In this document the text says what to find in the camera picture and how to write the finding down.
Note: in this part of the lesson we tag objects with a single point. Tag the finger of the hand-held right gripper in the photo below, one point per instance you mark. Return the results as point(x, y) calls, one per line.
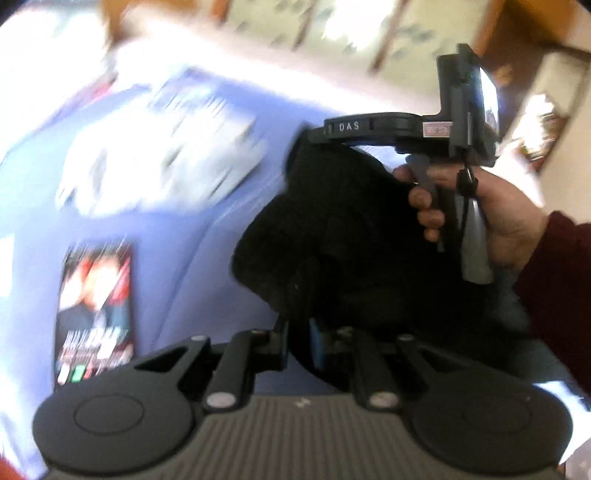
point(310, 135)

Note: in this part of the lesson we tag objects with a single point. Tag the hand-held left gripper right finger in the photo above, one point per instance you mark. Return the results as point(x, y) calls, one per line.
point(316, 345)

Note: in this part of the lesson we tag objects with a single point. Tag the black pants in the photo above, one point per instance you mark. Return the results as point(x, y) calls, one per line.
point(360, 240)

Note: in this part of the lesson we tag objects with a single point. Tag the glossy magazine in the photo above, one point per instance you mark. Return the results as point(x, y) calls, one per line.
point(97, 309)

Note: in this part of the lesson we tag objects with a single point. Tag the blue printed bedsheet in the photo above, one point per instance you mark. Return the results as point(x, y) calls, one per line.
point(194, 258)

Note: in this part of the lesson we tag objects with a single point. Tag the person's right hand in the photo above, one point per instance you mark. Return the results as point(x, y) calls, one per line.
point(512, 217)

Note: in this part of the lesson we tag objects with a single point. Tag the person's right forearm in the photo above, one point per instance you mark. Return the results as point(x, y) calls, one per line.
point(561, 304)

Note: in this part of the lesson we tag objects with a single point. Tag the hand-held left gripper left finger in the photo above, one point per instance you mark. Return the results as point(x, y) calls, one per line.
point(277, 351)

